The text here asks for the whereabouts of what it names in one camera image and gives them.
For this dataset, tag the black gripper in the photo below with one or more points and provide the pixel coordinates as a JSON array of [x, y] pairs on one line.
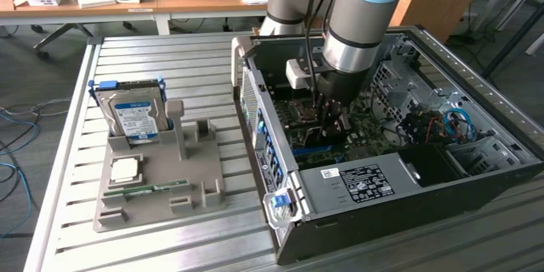
[[341, 87]]

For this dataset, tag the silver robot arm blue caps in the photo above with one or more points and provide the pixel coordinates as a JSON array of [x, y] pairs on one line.
[[362, 20]]

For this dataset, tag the CPU socket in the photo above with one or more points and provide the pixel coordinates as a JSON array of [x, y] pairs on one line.
[[302, 111]]

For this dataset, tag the metal drive cage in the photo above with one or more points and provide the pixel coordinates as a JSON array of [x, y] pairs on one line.
[[399, 93]]

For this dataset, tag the green motherboard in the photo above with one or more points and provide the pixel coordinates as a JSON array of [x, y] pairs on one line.
[[370, 138]]

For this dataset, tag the blue expansion slot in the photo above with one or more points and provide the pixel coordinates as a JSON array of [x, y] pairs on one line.
[[313, 150]]

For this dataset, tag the grey power supply unit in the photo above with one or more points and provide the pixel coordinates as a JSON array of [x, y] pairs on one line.
[[319, 195]]

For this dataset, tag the blue case latch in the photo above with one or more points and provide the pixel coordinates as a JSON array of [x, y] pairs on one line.
[[281, 201]]

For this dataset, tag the metal disk bay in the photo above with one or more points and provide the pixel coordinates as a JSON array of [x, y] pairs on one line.
[[485, 154]]

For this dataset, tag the wooden desk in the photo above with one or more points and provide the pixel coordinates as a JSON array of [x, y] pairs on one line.
[[191, 1]]

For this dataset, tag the black open PC case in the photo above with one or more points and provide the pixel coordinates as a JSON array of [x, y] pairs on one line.
[[383, 230]]

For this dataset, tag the grey parts rack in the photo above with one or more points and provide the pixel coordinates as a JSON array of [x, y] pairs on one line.
[[170, 163]]

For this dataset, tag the hard disk in blue caddy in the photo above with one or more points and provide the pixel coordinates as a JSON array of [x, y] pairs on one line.
[[133, 116]]

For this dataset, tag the green RAM stick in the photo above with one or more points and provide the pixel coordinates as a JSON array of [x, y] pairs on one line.
[[145, 189]]

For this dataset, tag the silver CPU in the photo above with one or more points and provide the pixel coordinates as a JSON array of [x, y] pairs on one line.
[[126, 170]]

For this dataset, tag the grey castor leg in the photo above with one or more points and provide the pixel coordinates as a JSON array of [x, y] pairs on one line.
[[55, 36]]

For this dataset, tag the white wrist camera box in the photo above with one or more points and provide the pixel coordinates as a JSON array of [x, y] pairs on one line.
[[298, 76]]

